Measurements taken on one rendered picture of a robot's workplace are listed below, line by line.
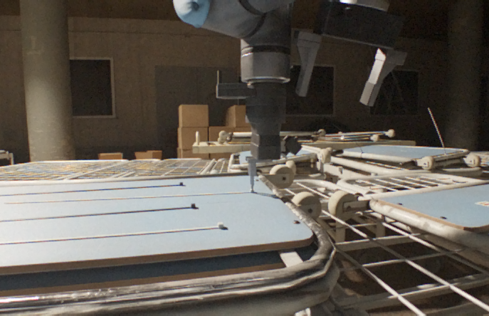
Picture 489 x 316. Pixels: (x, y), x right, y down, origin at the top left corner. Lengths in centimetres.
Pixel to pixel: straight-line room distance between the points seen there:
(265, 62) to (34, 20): 460
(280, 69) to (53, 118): 432
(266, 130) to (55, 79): 438
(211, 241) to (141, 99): 620
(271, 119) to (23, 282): 40
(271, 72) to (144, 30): 642
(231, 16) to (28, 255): 38
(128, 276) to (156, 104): 614
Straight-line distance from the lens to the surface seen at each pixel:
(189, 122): 384
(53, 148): 463
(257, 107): 46
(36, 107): 469
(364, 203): 63
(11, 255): 39
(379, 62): 54
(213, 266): 33
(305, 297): 30
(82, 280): 35
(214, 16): 39
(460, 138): 684
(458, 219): 58
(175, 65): 652
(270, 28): 47
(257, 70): 46
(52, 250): 38
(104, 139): 663
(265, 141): 46
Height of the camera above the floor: 68
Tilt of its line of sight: 5 degrees down
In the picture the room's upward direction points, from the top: 1 degrees counter-clockwise
